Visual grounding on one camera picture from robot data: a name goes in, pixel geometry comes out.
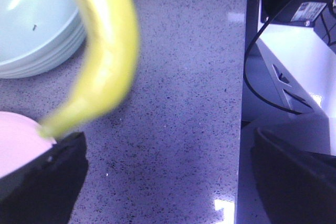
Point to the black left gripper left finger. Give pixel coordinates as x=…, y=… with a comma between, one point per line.
x=46, y=189

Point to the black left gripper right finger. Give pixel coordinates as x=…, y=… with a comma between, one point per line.
x=294, y=186

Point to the yellow banana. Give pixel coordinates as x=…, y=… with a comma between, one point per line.
x=108, y=69

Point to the pink ribbed plate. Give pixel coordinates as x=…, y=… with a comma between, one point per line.
x=20, y=142

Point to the green ribbed bowl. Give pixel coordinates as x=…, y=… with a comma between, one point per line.
x=38, y=35

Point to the white metal stand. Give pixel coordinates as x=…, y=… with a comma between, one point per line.
x=302, y=68

